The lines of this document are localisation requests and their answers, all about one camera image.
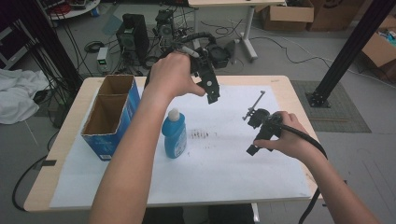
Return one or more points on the person's right hand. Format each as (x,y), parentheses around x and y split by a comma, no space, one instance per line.
(292,140)

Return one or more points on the grey floor mat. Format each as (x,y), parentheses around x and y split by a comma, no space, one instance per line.
(342,112)

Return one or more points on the blue open cardboard box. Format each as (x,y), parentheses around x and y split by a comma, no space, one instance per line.
(126,119)

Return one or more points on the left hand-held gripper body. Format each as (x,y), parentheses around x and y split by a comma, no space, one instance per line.
(207,74)

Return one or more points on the black metal stand post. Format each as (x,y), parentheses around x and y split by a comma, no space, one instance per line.
(351,46)

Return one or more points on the black computer tower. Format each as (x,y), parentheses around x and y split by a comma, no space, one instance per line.
(137,34)

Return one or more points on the white-legged wooden table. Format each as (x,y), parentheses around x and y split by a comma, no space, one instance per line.
(249,31)

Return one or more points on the white table leg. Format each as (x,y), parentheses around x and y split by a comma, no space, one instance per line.
(256,213)

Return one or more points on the person's left hand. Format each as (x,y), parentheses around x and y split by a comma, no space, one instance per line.
(171,76)

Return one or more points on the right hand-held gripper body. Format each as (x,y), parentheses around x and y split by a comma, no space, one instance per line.
(264,124)

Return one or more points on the white paper sheet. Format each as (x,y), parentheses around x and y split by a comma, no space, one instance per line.
(218,169)

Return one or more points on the brown cardboard box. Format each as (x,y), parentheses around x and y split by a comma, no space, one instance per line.
(336,14)
(289,15)
(378,49)

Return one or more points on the white cloth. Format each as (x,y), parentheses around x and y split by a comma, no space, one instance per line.
(17,93)

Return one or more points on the round white table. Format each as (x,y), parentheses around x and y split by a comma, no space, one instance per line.
(77,11)

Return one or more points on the black round fan device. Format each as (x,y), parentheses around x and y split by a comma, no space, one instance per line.
(219,56)

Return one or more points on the blue bottle with white cap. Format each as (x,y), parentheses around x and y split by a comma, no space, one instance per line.
(175,138)

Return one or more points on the open electronics case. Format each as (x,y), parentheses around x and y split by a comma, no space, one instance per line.
(165,25)

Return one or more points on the black tape strip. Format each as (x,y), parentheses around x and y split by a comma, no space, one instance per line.
(49,162)

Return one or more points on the white power supply unit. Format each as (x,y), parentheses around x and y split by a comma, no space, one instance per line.
(102,59)

